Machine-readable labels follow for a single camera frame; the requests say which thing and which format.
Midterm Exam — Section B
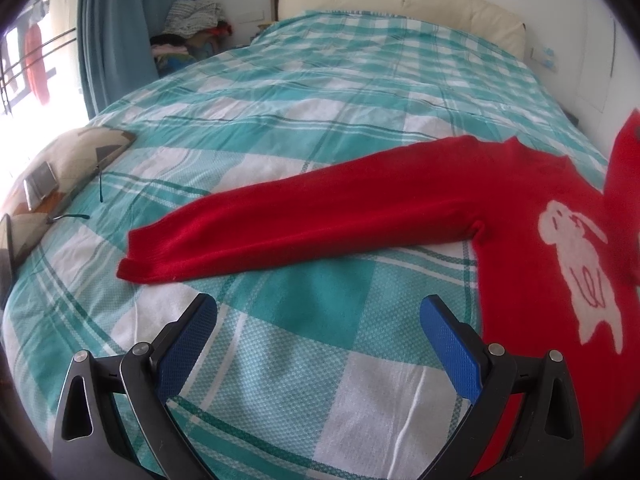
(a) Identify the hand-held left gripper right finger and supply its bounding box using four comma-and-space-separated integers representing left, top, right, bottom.
420, 295, 586, 480

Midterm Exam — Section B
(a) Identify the red sweater with white rabbit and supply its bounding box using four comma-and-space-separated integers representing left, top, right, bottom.
116, 109, 640, 471

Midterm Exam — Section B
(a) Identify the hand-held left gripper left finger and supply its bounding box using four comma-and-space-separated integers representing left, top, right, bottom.
52, 294, 219, 480

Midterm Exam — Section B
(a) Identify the red hanging garment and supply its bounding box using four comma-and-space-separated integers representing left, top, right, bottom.
24, 22, 51, 106

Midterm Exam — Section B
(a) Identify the beige patterned pillow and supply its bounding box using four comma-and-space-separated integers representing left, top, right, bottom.
0, 127, 138, 266

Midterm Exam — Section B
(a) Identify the dark window railing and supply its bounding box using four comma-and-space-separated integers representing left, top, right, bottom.
0, 27, 78, 111

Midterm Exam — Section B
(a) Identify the white wall socket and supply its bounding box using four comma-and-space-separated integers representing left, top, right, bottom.
531, 46, 557, 70

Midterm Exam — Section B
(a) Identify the blue curtain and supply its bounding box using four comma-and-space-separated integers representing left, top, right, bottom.
76, 0, 201, 121

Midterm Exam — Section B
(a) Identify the white wardrobe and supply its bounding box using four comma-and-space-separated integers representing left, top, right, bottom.
575, 0, 640, 111

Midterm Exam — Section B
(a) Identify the teal checked bedsheet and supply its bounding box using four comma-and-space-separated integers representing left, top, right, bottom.
0, 9, 611, 480

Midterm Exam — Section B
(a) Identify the silver phone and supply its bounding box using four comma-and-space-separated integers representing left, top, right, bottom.
22, 161, 58, 211

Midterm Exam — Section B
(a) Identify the pile of clothes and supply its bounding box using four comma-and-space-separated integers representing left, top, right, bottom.
150, 0, 233, 77

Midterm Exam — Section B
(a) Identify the thin dark cable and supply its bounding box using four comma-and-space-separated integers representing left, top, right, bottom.
47, 160, 108, 225

